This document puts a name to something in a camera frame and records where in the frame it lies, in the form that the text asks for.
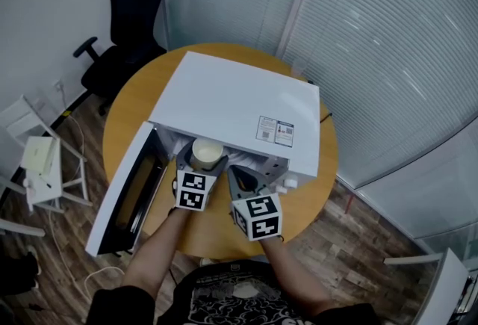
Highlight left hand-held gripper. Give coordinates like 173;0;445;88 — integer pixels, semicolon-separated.
175;143;230;212

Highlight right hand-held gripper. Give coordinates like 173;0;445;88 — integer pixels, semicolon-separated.
227;164;282;242

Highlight cream cup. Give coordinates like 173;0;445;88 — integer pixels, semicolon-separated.
190;137;225;171

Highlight white microwave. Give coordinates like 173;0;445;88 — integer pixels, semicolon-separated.
84;50;321;257

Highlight person's right forearm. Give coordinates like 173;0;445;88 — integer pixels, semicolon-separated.
257;237;337;317

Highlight person's left forearm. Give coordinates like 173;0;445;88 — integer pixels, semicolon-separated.
122;205;195;302

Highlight round wooden table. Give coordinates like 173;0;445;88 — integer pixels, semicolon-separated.
102;42;339;261

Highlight person's black printed shirt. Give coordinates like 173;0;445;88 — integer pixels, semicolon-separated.
85;259;380;325

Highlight white folding chair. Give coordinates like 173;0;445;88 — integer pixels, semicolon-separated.
0;94;93;214

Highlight flat white box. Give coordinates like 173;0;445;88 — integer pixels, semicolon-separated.
19;135;61;179

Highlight black office chair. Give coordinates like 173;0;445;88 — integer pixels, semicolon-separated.
72;0;168;117

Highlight white desk with slanted legs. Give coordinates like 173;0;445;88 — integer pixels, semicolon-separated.
0;177;46;238

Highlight white window blinds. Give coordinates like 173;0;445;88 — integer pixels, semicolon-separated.
164;0;478;242

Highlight white desk with straight edge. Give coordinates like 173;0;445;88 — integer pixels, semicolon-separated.
383;247;478;325

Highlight white floor cable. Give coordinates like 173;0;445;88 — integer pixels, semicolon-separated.
48;114;126;302

